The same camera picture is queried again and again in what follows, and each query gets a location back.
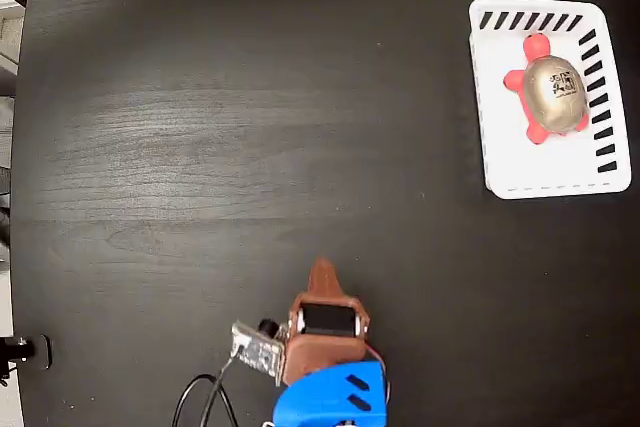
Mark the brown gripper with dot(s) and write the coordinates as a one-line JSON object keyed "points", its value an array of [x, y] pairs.
{"points": [[324, 347]]}

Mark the red turtle toy gold shell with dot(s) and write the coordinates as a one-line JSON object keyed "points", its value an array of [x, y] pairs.
{"points": [[552, 94]]}

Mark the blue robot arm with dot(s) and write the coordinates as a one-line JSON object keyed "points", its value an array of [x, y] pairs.
{"points": [[325, 397]]}

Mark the white plastic basket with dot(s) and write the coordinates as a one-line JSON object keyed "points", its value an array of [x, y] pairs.
{"points": [[500, 157]]}

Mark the black table clamp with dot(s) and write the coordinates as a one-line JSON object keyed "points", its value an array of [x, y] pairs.
{"points": [[42, 352]]}

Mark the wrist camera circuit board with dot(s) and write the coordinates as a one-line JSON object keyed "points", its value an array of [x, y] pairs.
{"points": [[260, 352]]}

